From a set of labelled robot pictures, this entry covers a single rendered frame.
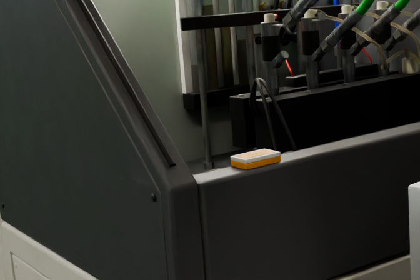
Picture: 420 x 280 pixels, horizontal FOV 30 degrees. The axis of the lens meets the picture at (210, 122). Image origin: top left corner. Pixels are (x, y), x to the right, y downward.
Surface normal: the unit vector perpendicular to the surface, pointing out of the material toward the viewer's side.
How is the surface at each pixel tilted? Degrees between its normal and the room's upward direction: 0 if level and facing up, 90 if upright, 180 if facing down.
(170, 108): 90
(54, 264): 90
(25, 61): 90
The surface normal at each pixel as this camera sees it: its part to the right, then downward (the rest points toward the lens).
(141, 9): 0.56, 0.11
